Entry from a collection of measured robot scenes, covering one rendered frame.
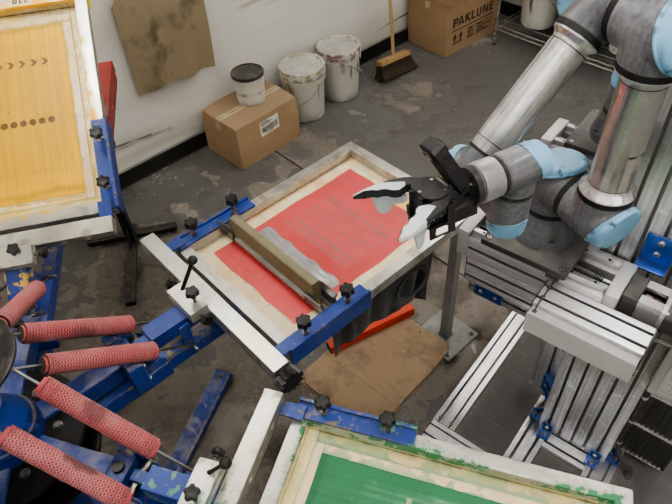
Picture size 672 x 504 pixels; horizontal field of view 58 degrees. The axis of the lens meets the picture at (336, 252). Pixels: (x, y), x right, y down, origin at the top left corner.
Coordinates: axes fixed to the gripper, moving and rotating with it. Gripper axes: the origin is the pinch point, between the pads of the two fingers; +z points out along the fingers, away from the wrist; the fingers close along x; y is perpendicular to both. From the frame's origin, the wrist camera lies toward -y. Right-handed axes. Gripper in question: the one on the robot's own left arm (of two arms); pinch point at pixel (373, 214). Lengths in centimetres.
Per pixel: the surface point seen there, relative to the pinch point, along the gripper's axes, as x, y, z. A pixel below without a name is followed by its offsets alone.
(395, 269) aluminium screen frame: 50, 62, -31
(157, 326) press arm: 60, 56, 39
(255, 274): 73, 63, 6
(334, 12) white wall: 322, 76, -145
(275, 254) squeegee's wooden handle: 67, 53, 0
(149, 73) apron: 275, 65, -6
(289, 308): 56, 65, 3
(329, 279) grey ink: 59, 64, -12
